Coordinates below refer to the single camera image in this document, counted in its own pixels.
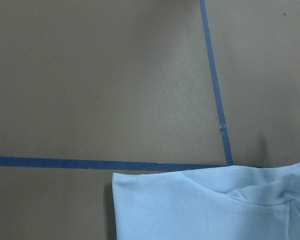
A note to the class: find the light blue t-shirt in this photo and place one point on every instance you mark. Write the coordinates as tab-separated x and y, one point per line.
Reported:
223	203

